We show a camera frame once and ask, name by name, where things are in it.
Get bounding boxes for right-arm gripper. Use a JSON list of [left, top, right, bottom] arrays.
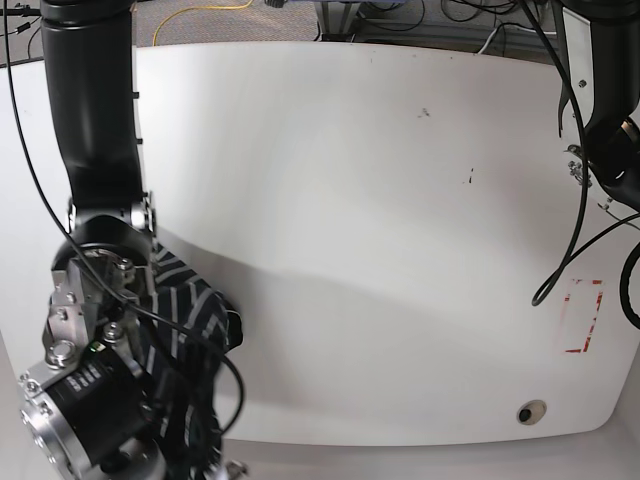
[[199, 449, 249, 480]]

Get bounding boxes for navy white striped T-shirt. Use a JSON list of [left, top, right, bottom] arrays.
[[145, 244, 243, 479]]

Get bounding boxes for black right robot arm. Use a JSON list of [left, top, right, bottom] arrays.
[[19, 1, 247, 479]]

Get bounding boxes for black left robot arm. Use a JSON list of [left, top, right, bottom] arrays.
[[520, 1, 639, 306]]

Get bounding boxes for right table grommet hole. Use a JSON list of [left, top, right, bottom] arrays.
[[517, 399, 547, 426]]

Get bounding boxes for red tape rectangle marking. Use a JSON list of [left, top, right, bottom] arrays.
[[559, 279, 605, 354]]

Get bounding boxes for yellow cable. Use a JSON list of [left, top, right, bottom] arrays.
[[152, 0, 254, 47]]

